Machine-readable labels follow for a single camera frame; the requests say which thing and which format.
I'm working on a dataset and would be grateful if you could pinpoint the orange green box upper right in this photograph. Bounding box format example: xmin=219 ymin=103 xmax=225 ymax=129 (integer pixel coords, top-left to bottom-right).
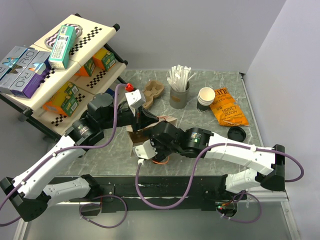
xmin=92 ymin=48 xmax=116 ymax=72

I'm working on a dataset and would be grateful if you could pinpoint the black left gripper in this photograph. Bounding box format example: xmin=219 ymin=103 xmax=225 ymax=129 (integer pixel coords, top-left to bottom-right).
xmin=99 ymin=104 xmax=159 ymax=134

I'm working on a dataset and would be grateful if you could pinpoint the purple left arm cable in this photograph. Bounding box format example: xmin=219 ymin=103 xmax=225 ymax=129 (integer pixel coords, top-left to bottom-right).
xmin=0 ymin=83 xmax=129 ymax=228

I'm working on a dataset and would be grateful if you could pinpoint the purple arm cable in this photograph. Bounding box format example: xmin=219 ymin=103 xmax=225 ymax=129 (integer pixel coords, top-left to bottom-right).
xmin=134 ymin=142 xmax=305 ymax=223
xmin=0 ymin=83 xmax=129 ymax=228

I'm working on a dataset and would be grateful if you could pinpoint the purple wavy pouch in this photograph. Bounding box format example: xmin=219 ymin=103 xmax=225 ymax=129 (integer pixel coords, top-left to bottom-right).
xmin=43 ymin=23 xmax=84 ymax=50

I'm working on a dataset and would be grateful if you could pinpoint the brown cardboard cup carrier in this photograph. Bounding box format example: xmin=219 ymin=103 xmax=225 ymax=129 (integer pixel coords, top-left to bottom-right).
xmin=143 ymin=80 xmax=165 ymax=109

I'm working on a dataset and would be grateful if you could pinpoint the orange potato chips bag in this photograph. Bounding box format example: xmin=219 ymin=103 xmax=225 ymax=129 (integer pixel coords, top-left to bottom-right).
xmin=210 ymin=87 xmax=249 ymax=127

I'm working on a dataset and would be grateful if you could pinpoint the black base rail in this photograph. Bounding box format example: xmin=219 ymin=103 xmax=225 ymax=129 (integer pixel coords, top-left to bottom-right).
xmin=68 ymin=174 xmax=251 ymax=214

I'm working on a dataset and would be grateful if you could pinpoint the grey straw holder cup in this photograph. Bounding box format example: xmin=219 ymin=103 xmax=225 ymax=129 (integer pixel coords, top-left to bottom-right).
xmin=169 ymin=82 xmax=190 ymax=110

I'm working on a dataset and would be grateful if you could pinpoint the white wrapped straws bundle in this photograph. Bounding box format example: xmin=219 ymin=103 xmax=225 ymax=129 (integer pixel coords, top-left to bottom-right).
xmin=167 ymin=64 xmax=196 ymax=93

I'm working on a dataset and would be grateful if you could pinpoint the teal product box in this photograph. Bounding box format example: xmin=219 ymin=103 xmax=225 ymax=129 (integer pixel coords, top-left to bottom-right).
xmin=48 ymin=25 xmax=76 ymax=70

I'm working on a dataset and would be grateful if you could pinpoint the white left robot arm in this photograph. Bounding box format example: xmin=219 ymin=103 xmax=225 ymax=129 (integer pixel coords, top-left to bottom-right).
xmin=0 ymin=92 xmax=159 ymax=222

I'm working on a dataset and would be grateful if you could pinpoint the cream tiered display shelf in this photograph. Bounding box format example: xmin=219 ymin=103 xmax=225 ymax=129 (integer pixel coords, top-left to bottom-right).
xmin=0 ymin=14 xmax=128 ymax=140

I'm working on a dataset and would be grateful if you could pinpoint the orange green box upper left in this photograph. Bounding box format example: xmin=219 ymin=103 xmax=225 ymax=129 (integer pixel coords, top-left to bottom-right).
xmin=75 ymin=58 xmax=96 ymax=77

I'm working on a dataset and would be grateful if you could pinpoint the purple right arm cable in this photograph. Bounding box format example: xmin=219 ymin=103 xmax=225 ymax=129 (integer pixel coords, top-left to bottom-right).
xmin=134 ymin=142 xmax=305 ymax=223

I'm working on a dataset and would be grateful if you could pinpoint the brown paper takeout bag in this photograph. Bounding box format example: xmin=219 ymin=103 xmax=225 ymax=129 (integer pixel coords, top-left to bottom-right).
xmin=127 ymin=117 xmax=177 ymax=164

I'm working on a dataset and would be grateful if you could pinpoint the orange green box lower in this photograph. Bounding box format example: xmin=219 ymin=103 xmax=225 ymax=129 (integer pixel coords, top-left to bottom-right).
xmin=42 ymin=81 xmax=79 ymax=117

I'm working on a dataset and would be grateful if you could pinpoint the silver R+O box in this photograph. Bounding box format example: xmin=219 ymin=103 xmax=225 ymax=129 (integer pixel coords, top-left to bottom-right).
xmin=0 ymin=46 xmax=28 ymax=95

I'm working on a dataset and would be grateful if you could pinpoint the stack of paper cups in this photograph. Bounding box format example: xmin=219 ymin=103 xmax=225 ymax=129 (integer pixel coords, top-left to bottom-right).
xmin=196 ymin=87 xmax=216 ymax=112

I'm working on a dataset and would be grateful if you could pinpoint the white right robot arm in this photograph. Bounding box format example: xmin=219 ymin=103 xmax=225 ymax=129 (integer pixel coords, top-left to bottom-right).
xmin=148 ymin=121 xmax=285 ymax=199

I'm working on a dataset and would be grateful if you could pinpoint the purple R+O box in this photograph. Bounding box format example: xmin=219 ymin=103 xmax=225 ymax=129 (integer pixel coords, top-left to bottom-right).
xmin=9 ymin=51 xmax=51 ymax=99

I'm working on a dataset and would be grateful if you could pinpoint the orange green box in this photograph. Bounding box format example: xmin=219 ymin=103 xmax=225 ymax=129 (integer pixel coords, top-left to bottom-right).
xmin=42 ymin=81 xmax=79 ymax=117
xmin=92 ymin=48 xmax=116 ymax=72
xmin=75 ymin=58 xmax=96 ymax=77

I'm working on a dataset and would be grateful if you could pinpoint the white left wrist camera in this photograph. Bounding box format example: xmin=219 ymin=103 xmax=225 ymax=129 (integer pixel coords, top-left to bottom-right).
xmin=125 ymin=83 xmax=146 ymax=110

